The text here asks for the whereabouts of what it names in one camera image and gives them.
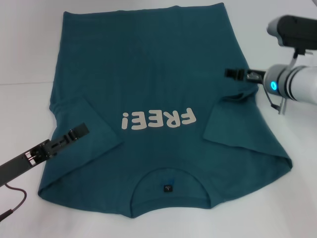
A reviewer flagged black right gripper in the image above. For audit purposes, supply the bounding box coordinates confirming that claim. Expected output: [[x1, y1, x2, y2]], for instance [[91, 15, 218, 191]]
[[224, 68, 267, 84]]

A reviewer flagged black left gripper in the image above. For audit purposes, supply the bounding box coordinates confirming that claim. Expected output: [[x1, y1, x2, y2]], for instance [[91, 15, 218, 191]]
[[0, 123, 90, 188]]

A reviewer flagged teal t-shirt with FREE print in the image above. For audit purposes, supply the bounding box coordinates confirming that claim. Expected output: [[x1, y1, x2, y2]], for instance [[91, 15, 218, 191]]
[[37, 2, 293, 219]]

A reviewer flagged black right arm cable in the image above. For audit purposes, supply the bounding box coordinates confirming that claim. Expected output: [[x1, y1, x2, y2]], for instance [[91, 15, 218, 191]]
[[264, 85, 288, 116]]

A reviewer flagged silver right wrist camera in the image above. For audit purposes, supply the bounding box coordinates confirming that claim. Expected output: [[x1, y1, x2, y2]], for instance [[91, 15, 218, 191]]
[[266, 15, 317, 66]]

